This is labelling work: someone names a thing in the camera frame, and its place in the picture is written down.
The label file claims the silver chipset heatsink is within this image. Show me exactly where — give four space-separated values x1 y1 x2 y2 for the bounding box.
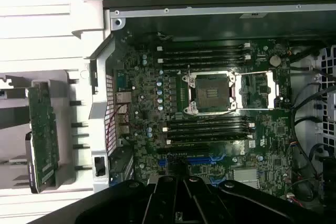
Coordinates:
233 168 260 183

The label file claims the long PCIe expansion slot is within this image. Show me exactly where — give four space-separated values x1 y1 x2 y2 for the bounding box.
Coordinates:
156 145 211 155

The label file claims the CPU socket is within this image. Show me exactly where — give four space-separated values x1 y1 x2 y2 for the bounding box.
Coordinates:
182 72 236 116

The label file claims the thin metal locking lever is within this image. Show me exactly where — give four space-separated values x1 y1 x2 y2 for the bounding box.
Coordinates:
187 63 193 116

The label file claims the green motherboard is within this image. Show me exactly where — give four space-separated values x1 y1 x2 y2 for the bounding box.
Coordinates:
112 31 293 204

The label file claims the metal socket cover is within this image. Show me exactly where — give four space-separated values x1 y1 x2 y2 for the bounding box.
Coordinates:
234 70 279 111

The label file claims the grey parts rack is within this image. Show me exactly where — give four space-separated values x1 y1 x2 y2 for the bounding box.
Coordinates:
0 69 71 191

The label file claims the round coin cell battery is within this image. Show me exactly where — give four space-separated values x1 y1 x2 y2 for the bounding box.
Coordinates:
268 55 282 68

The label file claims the silver metal disk bay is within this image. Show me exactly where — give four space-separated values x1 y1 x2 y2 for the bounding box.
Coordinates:
313 45 336 141

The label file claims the black open PC case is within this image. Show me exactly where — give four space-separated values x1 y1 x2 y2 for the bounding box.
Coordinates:
72 0 336 224

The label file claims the red black twisted wire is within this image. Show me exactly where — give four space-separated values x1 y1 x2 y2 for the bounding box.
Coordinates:
106 102 130 141

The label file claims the black internal cable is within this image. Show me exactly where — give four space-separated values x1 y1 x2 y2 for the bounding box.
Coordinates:
290 81 326 183

